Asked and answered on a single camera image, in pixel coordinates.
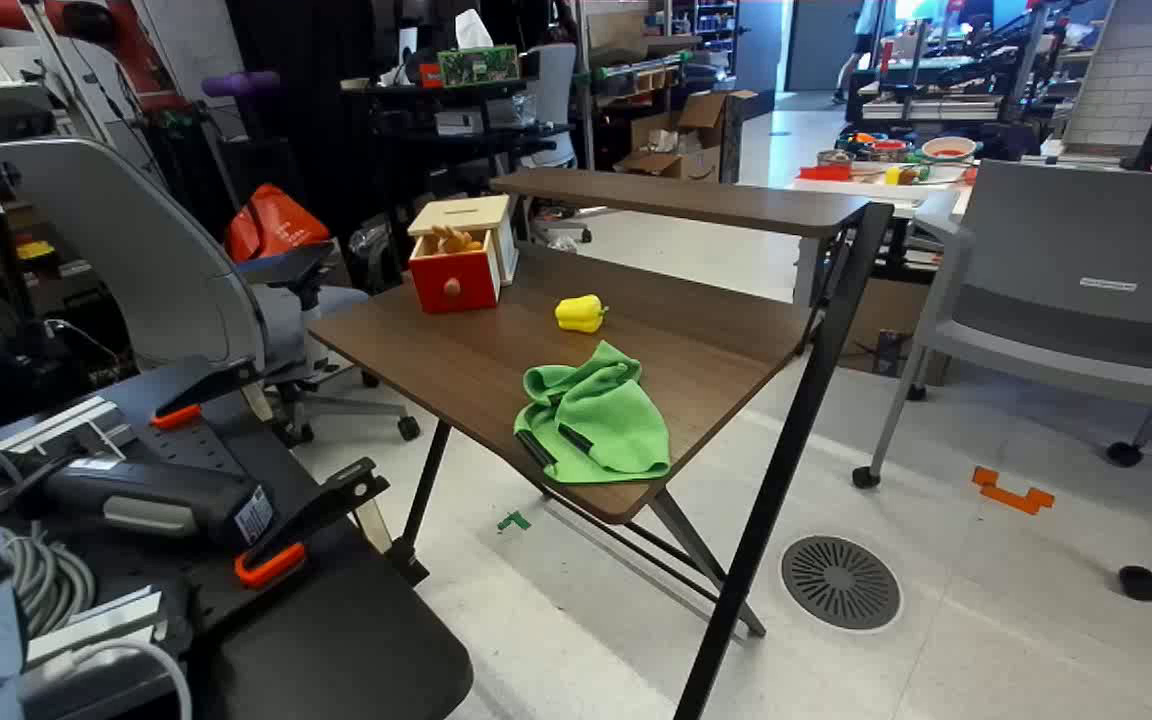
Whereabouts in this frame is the cardboard box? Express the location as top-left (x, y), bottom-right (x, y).
top-left (618, 87), bottom-right (744, 184)

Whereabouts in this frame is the green cloth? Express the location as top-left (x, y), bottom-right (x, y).
top-left (506, 342), bottom-right (675, 491)

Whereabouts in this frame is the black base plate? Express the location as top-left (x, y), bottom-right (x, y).
top-left (183, 534), bottom-right (477, 720)

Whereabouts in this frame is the orange bag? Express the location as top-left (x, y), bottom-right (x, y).
top-left (225, 182), bottom-right (335, 266)

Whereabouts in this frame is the red toy tray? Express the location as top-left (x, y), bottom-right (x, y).
top-left (796, 158), bottom-right (858, 189)

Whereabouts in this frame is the round floor drain grate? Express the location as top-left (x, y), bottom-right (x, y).
top-left (775, 534), bottom-right (902, 637)

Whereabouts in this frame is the grey chair on castors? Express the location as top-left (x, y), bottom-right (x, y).
top-left (849, 158), bottom-right (1152, 603)

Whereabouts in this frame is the black and grey power unit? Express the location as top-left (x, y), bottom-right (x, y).
top-left (32, 455), bottom-right (281, 549)

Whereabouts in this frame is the wooden desk with black legs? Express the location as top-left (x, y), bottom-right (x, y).
top-left (304, 170), bottom-right (901, 720)

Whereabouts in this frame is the grey office chair with armrest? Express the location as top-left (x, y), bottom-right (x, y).
top-left (0, 136), bottom-right (425, 451)

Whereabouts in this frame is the large orange handled black clamp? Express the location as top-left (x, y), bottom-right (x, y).
top-left (228, 455), bottom-right (393, 592)

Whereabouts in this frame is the orange floor tape marker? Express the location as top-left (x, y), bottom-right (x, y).
top-left (968, 463), bottom-right (1061, 519)

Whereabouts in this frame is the red wooden box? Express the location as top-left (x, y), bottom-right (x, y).
top-left (403, 192), bottom-right (521, 322)

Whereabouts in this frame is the grey cable bundle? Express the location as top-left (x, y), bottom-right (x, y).
top-left (0, 518), bottom-right (100, 640)

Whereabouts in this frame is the small orange handled black clamp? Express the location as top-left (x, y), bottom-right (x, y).
top-left (142, 358), bottom-right (263, 435)

